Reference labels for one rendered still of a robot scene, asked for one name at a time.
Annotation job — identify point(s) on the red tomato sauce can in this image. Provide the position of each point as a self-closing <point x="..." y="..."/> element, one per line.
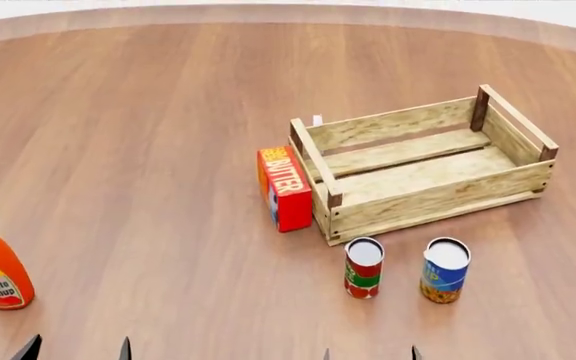
<point x="363" y="273"/>

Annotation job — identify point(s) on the wooden slatted crate tray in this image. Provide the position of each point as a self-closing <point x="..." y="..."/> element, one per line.
<point x="420" y="176"/>

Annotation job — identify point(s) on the orange tomato ketchup bottle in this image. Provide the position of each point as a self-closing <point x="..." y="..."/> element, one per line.
<point x="0" y="273"/>

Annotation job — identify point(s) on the red butter box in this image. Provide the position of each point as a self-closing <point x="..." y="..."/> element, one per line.
<point x="288" y="189"/>

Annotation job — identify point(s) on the blue soup can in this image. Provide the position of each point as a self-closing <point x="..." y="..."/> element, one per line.
<point x="443" y="275"/>

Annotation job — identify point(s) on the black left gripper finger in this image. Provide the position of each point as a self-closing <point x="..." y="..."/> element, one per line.
<point x="126" y="349"/>
<point x="30" y="350"/>

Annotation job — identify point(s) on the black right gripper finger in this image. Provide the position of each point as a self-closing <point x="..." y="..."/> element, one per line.
<point x="416" y="353"/>
<point x="326" y="354"/>

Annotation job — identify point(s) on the small white tag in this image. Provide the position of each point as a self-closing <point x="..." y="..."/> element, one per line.
<point x="316" y="120"/>

